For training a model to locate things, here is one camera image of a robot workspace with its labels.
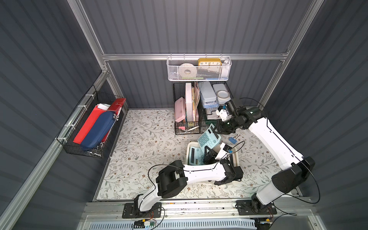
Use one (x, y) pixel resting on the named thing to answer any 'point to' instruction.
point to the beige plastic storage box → (233, 152)
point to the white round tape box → (223, 96)
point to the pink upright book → (188, 95)
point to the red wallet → (116, 104)
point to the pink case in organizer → (179, 109)
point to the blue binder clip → (233, 139)
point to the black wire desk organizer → (195, 104)
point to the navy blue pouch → (98, 131)
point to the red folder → (92, 117)
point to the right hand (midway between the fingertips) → (218, 134)
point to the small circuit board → (142, 224)
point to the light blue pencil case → (208, 95)
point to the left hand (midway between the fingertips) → (210, 152)
